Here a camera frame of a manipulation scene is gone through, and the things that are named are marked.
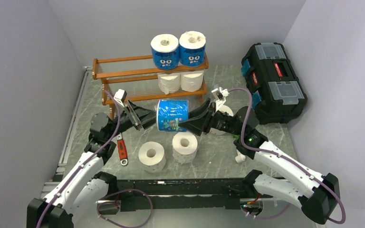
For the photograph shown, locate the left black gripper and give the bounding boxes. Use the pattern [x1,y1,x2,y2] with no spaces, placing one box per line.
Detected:
[106,99,161,140]

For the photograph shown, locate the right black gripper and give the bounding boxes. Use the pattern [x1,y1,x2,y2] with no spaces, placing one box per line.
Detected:
[179,98,243,136]

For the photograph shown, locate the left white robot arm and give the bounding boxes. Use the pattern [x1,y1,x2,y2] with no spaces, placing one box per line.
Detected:
[26,101,156,228]

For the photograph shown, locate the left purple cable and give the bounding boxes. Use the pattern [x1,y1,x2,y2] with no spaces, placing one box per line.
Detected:
[36,90,122,228]

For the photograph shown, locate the red handled tool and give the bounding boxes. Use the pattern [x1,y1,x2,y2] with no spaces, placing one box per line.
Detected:
[116,133,128,166]

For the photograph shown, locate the white roll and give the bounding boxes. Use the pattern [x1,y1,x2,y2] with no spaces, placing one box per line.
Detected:
[172,132,198,164]
[210,105,234,135]
[158,73,181,95]
[138,142,166,173]

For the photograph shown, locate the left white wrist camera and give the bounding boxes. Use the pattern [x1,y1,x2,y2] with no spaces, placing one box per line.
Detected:
[113,89,127,109]

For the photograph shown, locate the blue roll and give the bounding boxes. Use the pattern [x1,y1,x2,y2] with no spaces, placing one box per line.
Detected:
[179,31,206,67]
[156,99,189,132]
[150,34,180,70]

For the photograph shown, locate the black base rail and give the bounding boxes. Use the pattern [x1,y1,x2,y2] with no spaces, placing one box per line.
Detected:
[101,178,260,212]

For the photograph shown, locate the white roll sideways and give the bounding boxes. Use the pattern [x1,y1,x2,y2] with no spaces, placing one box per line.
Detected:
[180,70,204,92]

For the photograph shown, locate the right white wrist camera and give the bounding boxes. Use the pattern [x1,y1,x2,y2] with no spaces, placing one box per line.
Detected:
[211,85,230,111]

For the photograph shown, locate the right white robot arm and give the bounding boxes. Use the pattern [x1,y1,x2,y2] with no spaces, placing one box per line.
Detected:
[178,99,344,225]

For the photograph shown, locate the orange wooden two-tier shelf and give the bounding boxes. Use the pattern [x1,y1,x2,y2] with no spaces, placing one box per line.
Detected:
[92,55,207,119]

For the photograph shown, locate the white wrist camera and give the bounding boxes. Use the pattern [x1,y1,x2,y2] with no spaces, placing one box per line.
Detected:
[211,85,230,111]
[113,89,127,109]

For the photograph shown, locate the green and white pipe fitting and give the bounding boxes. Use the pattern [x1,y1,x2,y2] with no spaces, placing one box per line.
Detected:
[235,150,246,163]

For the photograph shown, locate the purple cable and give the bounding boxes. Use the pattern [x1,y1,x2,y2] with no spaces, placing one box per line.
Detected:
[228,87,347,225]
[36,90,122,228]

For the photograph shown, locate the black plastic toolbox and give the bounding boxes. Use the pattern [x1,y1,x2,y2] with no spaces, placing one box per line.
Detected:
[241,42,307,124]

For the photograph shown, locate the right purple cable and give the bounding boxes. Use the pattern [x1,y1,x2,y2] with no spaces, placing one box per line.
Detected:
[228,87,347,225]

